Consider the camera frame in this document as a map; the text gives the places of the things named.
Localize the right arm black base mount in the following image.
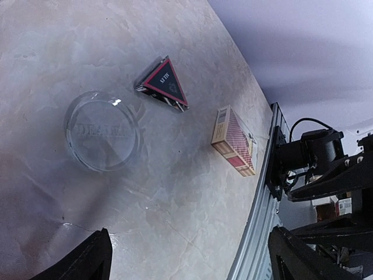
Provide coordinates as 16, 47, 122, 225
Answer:
265, 125, 288, 201

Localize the aluminium front rail frame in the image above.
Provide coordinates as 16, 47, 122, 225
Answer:
227, 103, 289, 279

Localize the black pink triangular button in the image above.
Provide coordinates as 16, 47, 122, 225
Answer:
133, 55, 189, 112

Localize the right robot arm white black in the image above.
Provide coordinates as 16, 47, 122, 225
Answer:
266, 125, 372, 251

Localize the red playing card deck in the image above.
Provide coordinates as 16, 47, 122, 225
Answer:
211, 105, 258, 177

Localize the clear round dealer button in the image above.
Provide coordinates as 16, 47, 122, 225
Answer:
64, 91, 140, 172

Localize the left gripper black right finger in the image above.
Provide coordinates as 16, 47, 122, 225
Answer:
268, 226, 364, 279

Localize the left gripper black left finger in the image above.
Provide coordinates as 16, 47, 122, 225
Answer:
33, 228, 112, 280

